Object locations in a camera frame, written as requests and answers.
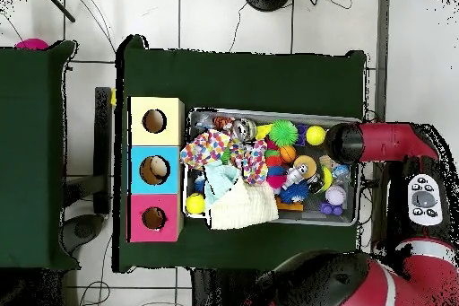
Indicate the small green spiky ball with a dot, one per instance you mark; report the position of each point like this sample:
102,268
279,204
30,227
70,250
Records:
284,133

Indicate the magenta bowl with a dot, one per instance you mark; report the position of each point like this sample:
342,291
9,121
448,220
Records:
32,45

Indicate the black rod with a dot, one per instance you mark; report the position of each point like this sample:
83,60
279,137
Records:
57,3

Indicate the white baseball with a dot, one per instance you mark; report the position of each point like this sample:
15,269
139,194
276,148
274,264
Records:
336,195

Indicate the yellow smiley ball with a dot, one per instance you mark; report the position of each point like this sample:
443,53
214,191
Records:
195,203

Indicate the blue spiky ball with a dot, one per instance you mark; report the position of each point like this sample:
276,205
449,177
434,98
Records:
295,194

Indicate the silver robot toy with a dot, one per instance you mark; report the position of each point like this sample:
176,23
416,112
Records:
295,177

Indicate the plain yellow ball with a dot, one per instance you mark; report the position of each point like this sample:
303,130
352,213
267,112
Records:
316,135

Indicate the clear shallow mesh bin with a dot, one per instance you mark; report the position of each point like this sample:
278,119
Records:
188,184

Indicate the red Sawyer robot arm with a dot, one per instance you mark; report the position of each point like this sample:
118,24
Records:
387,144

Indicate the wooden box with three holes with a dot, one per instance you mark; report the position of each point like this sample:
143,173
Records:
168,177

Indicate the cream yellow cloth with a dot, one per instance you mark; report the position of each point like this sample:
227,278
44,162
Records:
247,209

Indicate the orange basketball toy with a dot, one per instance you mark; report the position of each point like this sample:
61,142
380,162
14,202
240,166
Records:
287,154

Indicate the side table with green cloth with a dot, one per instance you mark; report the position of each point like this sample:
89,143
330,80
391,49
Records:
32,169

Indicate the burger toy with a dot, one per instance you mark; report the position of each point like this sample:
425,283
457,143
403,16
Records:
306,164

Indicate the rainbow spiky caterpillar toy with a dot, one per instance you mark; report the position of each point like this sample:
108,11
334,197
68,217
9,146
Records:
275,166

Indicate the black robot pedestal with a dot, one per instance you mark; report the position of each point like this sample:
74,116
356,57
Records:
222,292

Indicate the polka dot colourful cloth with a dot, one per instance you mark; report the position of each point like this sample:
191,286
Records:
254,162
204,149

